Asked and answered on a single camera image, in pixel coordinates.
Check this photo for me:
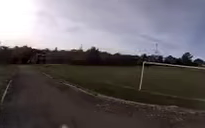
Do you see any dark row of trees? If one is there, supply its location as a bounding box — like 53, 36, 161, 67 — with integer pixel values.
0, 37, 205, 67

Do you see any grass sports field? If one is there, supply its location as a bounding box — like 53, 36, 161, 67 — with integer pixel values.
36, 63, 205, 113

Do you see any gravel strip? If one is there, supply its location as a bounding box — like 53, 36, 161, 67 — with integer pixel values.
41, 71, 205, 123

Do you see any pylon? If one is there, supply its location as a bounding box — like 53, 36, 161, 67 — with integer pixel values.
152, 42, 160, 56

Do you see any grey asphalt path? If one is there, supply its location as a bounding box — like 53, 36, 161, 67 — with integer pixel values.
0, 64, 205, 128

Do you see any white painted line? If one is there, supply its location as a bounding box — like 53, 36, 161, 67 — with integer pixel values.
0, 79, 14, 126

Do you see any white goal frame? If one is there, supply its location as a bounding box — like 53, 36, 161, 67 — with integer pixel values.
138, 60, 205, 103

